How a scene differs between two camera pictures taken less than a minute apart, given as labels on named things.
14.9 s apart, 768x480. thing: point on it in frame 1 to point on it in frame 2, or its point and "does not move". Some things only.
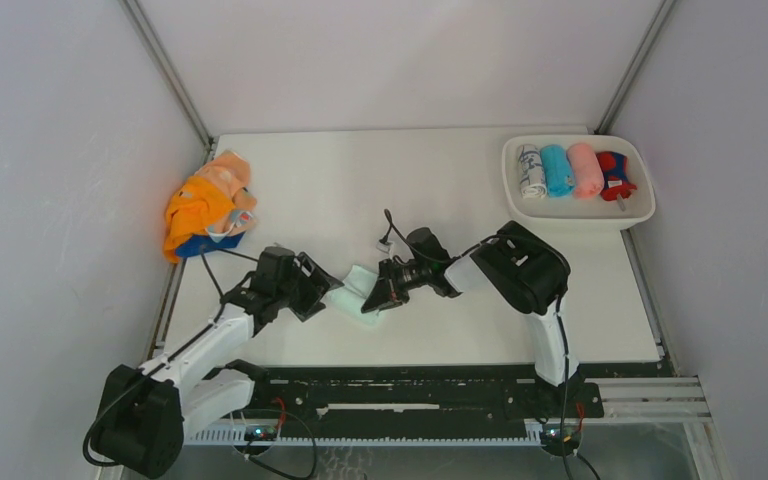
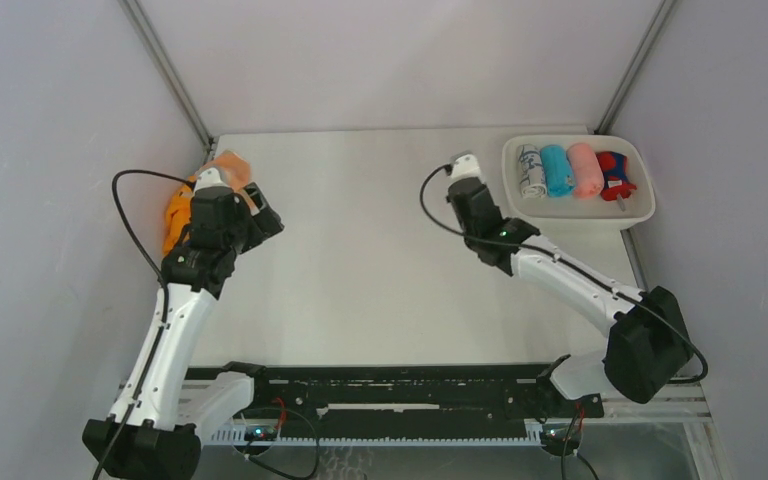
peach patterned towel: x=233 y=171 does not move
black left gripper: x=316 y=285 to x=262 y=225
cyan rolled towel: x=558 y=171 does not move
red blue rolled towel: x=614 y=168 does not move
